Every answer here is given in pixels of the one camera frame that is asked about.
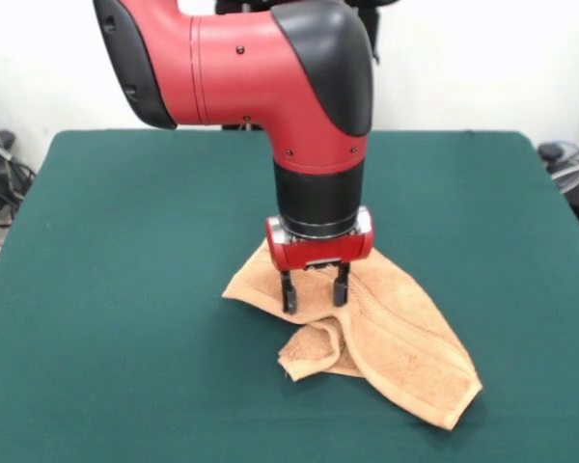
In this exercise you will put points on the dark green table cloth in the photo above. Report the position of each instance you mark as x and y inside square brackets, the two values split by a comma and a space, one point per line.
[101, 313]

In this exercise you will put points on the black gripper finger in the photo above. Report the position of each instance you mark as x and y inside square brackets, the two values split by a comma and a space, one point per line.
[288, 294]
[340, 287]

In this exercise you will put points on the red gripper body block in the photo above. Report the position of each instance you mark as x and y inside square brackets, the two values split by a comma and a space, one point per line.
[323, 253]

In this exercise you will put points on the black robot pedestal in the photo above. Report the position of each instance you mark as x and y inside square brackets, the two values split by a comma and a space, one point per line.
[374, 34]

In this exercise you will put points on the tan terry towel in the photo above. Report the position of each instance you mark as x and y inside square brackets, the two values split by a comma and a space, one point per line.
[400, 337]

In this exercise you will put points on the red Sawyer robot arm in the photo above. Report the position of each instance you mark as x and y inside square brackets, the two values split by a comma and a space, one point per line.
[246, 67]

